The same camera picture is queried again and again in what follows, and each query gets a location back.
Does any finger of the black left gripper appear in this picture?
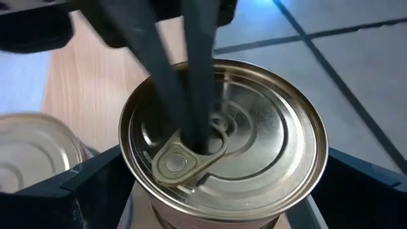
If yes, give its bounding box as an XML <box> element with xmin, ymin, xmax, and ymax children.
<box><xmin>104</xmin><ymin>8</ymin><xmax>198</xmax><ymax>144</ymax></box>
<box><xmin>181</xmin><ymin>9</ymin><xmax>222</xmax><ymax>154</ymax></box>

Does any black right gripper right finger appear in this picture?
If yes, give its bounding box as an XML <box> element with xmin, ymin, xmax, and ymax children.
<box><xmin>310</xmin><ymin>147</ymin><xmax>407</xmax><ymax>229</ymax></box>

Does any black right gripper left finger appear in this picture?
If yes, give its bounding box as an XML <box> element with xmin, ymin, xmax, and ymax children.
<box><xmin>0</xmin><ymin>144</ymin><xmax>137</xmax><ymax>229</ymax></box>

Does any Wild Planet blue seafood can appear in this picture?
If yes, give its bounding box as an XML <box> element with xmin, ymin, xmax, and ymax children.
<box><xmin>118</xmin><ymin>58</ymin><xmax>329</xmax><ymax>229</ymax></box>
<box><xmin>0</xmin><ymin>112</ymin><xmax>96</xmax><ymax>195</ymax></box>

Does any wooden shelf black metal frame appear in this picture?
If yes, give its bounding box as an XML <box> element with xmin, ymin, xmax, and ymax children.
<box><xmin>40</xmin><ymin>8</ymin><xmax>220</xmax><ymax>229</ymax></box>

